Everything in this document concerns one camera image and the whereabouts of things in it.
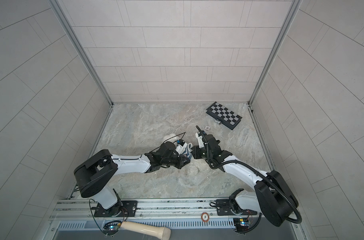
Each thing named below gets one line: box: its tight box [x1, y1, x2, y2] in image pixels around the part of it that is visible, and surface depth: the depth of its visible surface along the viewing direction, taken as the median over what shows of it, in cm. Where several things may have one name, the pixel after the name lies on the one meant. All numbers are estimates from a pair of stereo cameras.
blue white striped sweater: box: [180, 142, 193, 160], surface depth 82 cm
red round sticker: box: [201, 212, 210, 222], surface depth 71 cm
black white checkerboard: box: [206, 101, 243, 130], surface depth 107 cm
